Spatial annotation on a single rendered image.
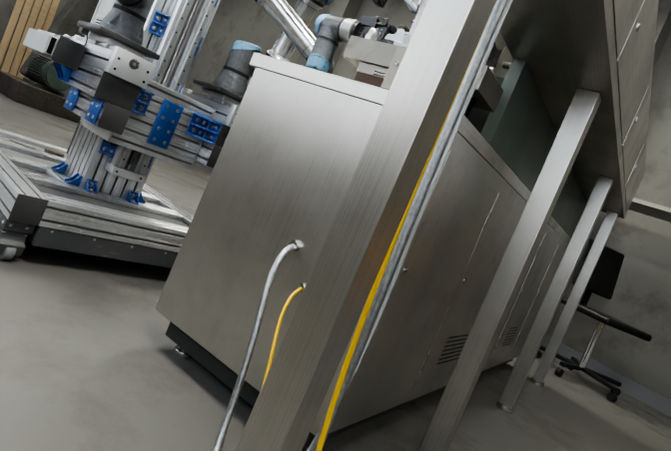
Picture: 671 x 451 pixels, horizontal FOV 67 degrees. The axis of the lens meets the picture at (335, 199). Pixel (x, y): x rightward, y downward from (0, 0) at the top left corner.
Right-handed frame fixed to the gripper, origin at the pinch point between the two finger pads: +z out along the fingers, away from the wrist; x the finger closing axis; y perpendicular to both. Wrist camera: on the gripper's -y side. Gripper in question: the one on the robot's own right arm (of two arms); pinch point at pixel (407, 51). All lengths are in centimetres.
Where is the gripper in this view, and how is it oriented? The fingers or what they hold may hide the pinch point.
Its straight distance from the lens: 158.5
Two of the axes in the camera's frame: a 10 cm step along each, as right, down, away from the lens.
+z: 7.7, 3.5, -5.3
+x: 5.0, 1.8, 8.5
